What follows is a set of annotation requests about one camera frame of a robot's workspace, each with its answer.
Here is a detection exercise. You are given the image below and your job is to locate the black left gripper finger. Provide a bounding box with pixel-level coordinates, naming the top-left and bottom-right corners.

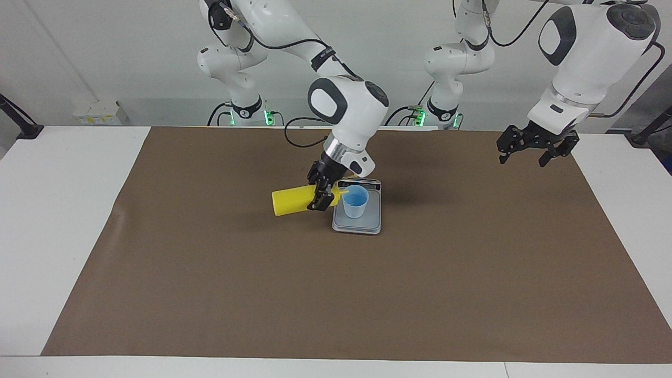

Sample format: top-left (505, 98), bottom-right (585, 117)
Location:
top-left (497, 126), bottom-right (529, 165)
top-left (538, 132), bottom-right (581, 168)

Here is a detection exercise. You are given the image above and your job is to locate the yellow squeeze seasoning bottle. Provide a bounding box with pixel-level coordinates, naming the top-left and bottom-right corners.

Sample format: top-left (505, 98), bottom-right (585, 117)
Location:
top-left (271, 184), bottom-right (350, 217)

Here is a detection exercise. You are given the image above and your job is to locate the light blue plastic cup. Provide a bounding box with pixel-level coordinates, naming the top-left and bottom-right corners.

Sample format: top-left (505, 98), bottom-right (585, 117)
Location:
top-left (342, 185), bottom-right (370, 219)

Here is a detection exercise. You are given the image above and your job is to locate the silver digital kitchen scale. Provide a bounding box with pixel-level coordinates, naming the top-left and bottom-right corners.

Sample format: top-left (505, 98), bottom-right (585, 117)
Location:
top-left (332, 178), bottom-right (382, 235)

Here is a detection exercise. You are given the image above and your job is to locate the black metal stand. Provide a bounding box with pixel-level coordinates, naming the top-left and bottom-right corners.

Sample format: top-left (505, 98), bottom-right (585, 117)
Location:
top-left (627, 102), bottom-right (672, 147)
top-left (0, 93), bottom-right (45, 140)

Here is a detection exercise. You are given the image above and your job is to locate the brown table mat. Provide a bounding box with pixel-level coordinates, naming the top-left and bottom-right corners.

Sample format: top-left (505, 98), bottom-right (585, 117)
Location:
top-left (41, 126), bottom-right (672, 364)

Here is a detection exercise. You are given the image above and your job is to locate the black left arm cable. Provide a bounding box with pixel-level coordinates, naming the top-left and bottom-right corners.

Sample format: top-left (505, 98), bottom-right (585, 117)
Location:
top-left (454, 0), bottom-right (666, 119)

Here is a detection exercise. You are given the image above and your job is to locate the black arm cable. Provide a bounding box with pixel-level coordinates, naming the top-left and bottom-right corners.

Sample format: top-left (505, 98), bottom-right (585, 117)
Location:
top-left (454, 0), bottom-right (666, 119)
top-left (218, 0), bottom-right (364, 149)

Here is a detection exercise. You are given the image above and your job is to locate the black velcro cable strap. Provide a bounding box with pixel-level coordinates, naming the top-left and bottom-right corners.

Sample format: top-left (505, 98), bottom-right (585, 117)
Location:
top-left (310, 47), bottom-right (337, 72)

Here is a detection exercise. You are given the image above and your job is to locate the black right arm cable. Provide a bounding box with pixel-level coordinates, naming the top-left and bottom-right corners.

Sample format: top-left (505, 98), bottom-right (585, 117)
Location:
top-left (218, 0), bottom-right (364, 149)

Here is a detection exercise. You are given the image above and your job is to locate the white wall socket box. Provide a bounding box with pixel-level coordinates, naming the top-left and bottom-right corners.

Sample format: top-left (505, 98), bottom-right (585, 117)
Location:
top-left (72, 100), bottom-right (132, 126)

